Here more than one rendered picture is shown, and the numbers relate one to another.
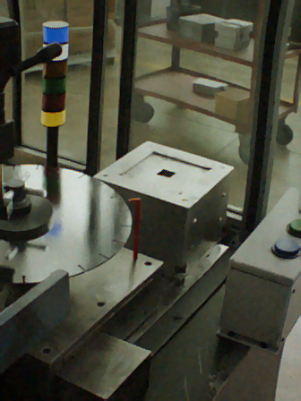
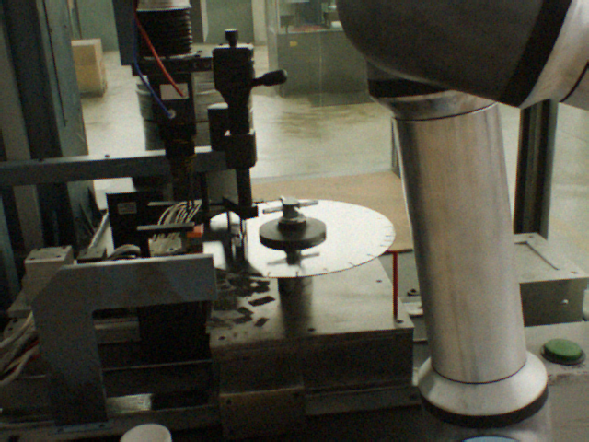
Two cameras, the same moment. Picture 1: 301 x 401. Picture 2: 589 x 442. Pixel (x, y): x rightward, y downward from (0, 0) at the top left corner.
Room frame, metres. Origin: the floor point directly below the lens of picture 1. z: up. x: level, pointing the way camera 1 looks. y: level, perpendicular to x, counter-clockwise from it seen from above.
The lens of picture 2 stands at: (0.28, -0.66, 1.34)
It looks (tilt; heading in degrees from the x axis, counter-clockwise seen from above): 19 degrees down; 57
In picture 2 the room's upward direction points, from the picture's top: 3 degrees counter-clockwise
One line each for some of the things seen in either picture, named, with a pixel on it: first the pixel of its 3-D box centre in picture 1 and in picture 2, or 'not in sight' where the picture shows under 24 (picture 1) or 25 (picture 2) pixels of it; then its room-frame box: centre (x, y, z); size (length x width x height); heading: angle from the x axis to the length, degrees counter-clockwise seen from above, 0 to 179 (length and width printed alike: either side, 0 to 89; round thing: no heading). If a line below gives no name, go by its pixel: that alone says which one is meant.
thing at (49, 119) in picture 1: (53, 115); not in sight; (1.12, 0.18, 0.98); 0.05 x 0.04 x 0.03; 62
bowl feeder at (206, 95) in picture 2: not in sight; (200, 143); (1.03, 0.95, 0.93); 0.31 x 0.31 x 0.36
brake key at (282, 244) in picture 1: (286, 250); not in sight; (0.86, -0.21, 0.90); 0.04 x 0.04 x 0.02
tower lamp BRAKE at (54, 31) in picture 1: (55, 32); not in sight; (1.12, 0.18, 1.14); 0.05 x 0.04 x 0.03; 62
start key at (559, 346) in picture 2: (300, 230); (562, 354); (0.92, -0.24, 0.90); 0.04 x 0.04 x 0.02
